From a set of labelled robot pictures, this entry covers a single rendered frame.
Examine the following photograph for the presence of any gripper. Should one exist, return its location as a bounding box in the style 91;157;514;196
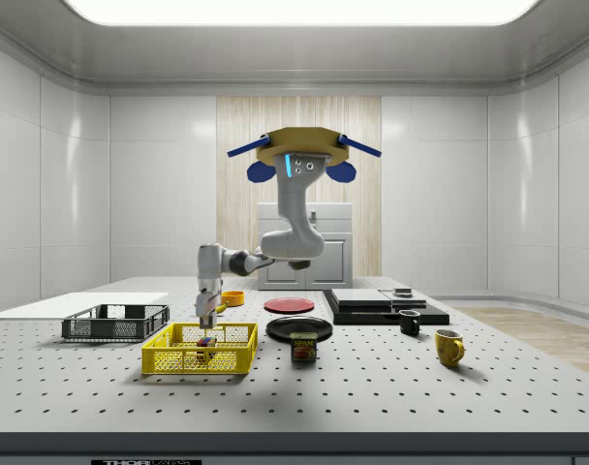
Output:
194;289;224;336

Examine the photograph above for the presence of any puzzle cube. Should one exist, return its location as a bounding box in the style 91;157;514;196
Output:
196;336;219;361

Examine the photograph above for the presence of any yellow basket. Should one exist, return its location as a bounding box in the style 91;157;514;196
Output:
140;322;260;377

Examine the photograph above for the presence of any red plate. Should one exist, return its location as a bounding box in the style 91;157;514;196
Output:
263;296;315;315

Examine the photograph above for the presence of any black plate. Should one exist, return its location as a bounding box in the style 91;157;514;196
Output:
265;315;334;343

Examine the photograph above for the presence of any dark grey basket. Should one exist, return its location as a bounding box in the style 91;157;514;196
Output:
61;303;171;344

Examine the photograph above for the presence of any flat-sided can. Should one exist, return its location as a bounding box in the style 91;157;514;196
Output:
289;331;320;364

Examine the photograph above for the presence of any white cabinet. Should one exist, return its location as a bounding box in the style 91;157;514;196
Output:
256;201;356;292

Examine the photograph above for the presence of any black stove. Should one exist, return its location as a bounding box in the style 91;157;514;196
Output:
322;286;451;326

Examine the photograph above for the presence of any black mug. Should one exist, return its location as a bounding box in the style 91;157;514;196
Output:
398;309;422;336

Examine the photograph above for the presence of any yellow mug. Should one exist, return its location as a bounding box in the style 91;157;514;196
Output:
433;328;467;367

